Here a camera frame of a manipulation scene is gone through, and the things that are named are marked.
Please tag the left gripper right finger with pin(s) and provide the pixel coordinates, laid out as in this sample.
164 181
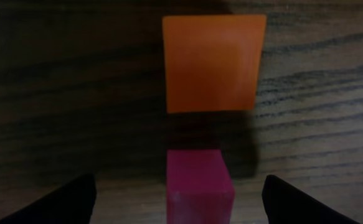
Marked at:
290 205

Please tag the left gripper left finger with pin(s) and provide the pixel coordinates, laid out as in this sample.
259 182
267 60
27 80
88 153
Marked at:
66 205

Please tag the pink cube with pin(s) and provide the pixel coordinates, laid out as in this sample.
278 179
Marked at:
198 189

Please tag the orange cube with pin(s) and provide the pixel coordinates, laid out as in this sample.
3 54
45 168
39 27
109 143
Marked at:
212 62

